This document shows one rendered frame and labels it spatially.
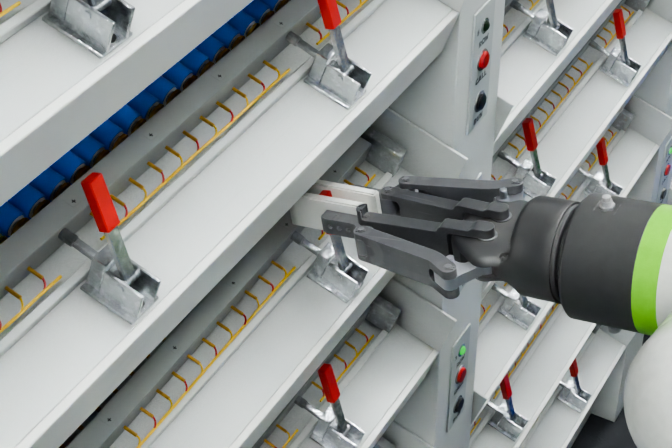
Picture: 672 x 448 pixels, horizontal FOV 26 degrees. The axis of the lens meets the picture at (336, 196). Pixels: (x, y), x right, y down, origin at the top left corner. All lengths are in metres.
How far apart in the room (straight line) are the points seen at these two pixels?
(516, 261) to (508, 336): 0.68
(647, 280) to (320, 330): 0.29
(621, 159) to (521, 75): 0.57
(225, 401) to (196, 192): 0.19
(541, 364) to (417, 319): 0.57
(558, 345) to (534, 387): 0.09
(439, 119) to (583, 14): 0.36
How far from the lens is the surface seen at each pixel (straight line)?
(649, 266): 1.00
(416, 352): 1.41
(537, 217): 1.04
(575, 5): 1.58
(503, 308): 1.73
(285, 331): 1.15
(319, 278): 1.19
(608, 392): 2.37
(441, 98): 1.25
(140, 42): 0.79
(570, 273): 1.01
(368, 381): 1.37
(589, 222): 1.02
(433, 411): 1.48
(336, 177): 1.24
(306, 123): 1.04
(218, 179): 0.98
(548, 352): 1.97
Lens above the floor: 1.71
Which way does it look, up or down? 37 degrees down
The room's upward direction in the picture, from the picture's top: straight up
